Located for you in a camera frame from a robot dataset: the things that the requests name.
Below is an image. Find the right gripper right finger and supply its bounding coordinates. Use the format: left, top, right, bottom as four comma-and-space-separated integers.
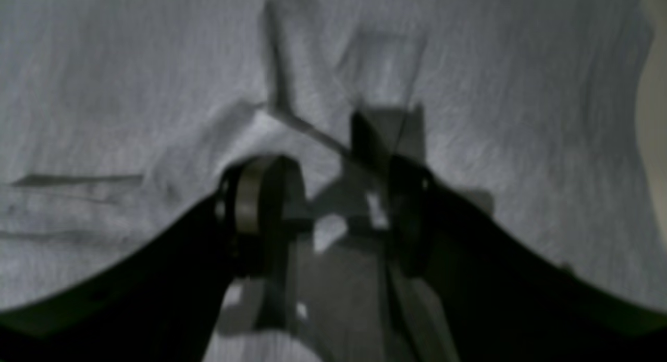
352, 112, 665, 361

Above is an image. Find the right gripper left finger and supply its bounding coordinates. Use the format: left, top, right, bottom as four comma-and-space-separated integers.
2, 155, 305, 361

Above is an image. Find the grey T-shirt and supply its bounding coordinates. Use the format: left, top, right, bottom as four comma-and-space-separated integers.
2, 0, 665, 361

